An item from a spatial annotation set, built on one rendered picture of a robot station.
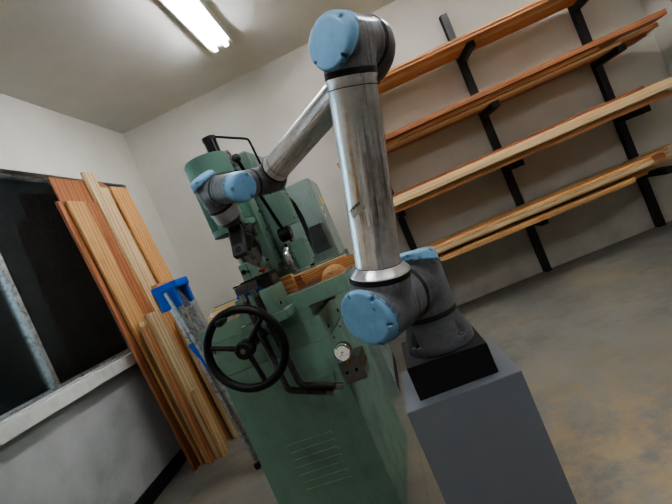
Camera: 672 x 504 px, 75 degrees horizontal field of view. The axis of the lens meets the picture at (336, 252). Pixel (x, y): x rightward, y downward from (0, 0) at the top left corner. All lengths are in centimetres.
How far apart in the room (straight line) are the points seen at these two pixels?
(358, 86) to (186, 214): 356
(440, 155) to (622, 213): 164
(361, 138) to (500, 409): 74
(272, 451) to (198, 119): 331
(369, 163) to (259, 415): 110
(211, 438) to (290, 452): 147
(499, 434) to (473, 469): 11
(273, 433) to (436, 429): 74
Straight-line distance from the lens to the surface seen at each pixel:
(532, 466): 130
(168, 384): 315
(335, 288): 153
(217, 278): 433
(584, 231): 443
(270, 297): 149
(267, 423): 176
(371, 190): 98
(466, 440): 124
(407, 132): 362
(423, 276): 114
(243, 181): 133
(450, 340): 120
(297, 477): 183
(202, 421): 317
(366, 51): 99
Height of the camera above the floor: 103
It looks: 2 degrees down
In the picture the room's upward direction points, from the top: 23 degrees counter-clockwise
